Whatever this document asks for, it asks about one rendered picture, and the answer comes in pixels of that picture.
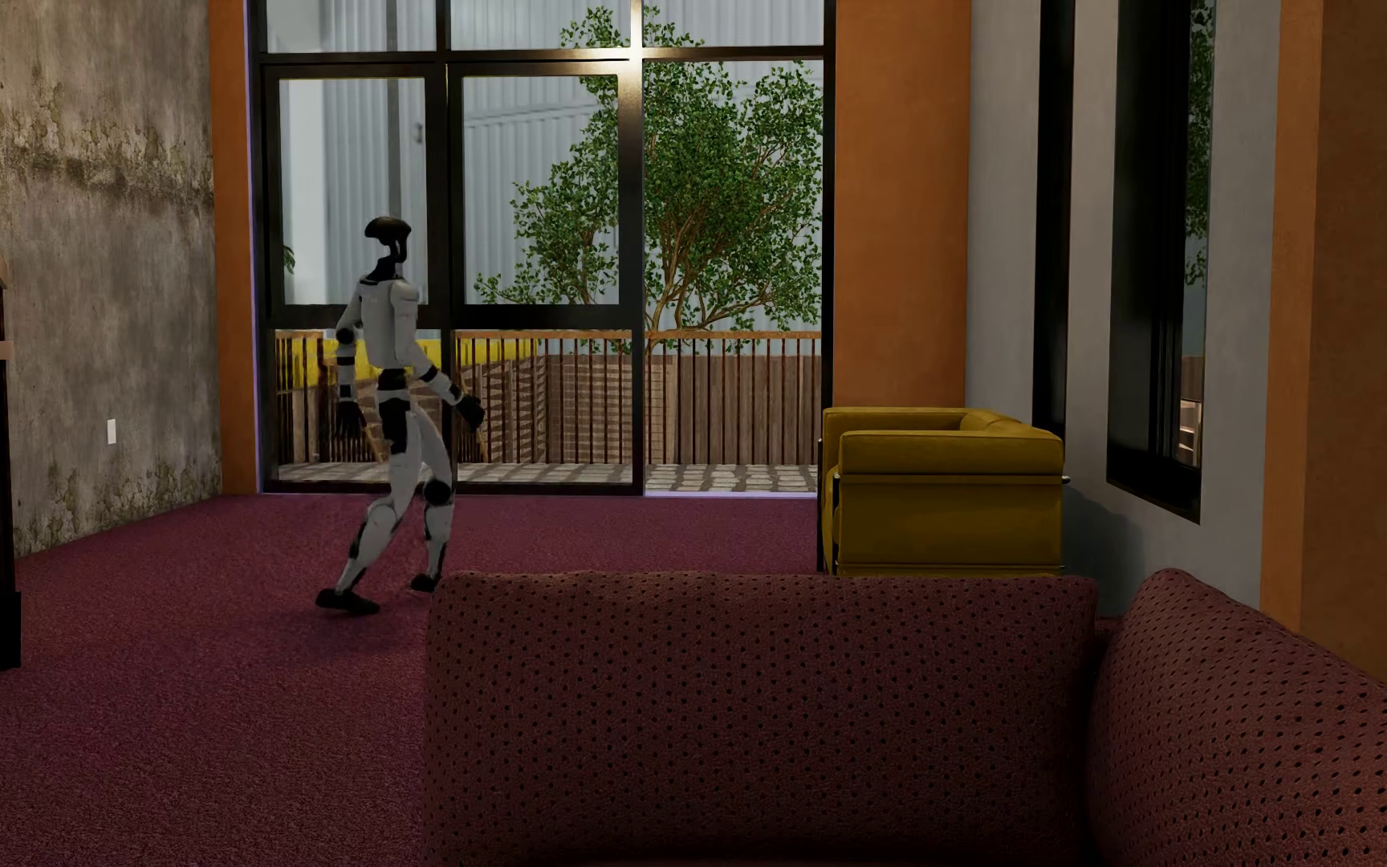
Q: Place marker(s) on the robot hand black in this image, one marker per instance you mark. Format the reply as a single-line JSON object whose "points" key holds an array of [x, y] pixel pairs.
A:
{"points": [[471, 412], [349, 419]]}

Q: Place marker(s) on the dark red dotted sofa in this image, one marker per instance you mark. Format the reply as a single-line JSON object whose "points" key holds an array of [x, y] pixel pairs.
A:
{"points": [[862, 723]]}

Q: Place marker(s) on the yellow object behind fence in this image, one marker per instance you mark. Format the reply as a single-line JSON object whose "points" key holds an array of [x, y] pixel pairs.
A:
{"points": [[495, 351]]}

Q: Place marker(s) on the left robot leg white black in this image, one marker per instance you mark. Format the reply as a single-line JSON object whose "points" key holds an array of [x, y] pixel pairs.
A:
{"points": [[437, 506]]}

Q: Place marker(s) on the robot leg white black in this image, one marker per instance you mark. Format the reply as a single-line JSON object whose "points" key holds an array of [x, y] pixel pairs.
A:
{"points": [[378, 518], [437, 506]]}

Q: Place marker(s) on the right robot leg white black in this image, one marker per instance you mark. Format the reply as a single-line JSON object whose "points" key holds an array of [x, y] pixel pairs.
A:
{"points": [[378, 518]]}

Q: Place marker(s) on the robot torso white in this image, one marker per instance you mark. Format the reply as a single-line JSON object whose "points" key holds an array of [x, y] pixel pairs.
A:
{"points": [[389, 323]]}

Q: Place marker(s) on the robot head black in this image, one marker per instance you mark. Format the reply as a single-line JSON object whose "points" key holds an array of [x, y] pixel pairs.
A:
{"points": [[388, 234]]}

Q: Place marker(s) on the wooden slat balcony fence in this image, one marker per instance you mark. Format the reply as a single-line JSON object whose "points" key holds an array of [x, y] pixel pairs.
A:
{"points": [[706, 404]]}

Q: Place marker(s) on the black framed glass door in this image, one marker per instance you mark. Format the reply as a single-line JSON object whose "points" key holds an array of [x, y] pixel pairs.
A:
{"points": [[633, 181]]}

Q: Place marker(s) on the green leafy tree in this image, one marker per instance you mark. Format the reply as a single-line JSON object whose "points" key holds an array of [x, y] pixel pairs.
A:
{"points": [[706, 193]]}

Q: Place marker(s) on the mustard yellow armchair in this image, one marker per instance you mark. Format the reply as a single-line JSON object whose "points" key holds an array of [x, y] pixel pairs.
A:
{"points": [[940, 491]]}

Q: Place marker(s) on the black framed side window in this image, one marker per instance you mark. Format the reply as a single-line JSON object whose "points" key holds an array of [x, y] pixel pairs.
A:
{"points": [[1151, 265]]}

